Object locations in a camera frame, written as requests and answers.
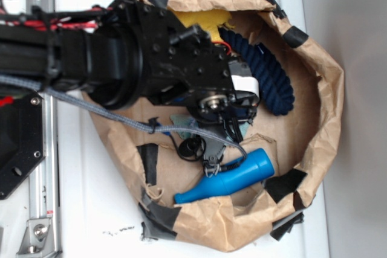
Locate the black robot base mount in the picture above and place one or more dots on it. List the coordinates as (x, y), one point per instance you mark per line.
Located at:
(22, 141)

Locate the aluminium rail frame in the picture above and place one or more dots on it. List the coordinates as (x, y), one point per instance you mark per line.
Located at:
(42, 237)

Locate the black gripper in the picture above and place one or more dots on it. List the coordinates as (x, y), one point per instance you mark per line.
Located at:
(160, 59)

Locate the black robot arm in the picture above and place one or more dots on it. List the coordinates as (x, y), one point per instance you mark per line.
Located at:
(66, 51)

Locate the brown paper bag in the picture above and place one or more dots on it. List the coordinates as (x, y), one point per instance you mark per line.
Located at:
(301, 144)

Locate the blue plastic bottle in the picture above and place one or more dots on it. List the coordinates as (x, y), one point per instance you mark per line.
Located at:
(255, 168)

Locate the yellow cloth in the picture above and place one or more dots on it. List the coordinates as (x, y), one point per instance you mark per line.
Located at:
(210, 21)

